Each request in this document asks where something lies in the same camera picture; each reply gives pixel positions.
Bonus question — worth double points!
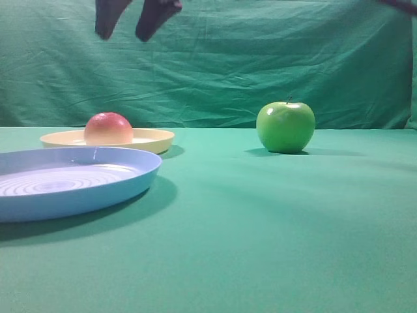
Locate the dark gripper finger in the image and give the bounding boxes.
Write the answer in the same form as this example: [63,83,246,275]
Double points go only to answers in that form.
[94,0,132,40]
[135,0,182,42]

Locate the yellow bread bun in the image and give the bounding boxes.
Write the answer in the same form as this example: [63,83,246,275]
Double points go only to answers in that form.
[83,112,134,145]

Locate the yellow plate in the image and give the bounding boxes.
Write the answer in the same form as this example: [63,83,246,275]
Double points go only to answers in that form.
[40,128,175,154]

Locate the blue plate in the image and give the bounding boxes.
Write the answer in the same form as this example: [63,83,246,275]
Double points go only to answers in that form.
[1,147,162,222]

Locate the green backdrop cloth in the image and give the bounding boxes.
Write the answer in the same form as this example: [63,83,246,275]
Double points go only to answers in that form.
[1,1,416,129]

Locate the green apple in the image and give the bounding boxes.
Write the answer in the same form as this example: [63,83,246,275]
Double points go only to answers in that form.
[255,99,315,154]

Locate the green tablecloth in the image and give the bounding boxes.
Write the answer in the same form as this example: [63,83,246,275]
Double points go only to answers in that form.
[1,128,416,312]

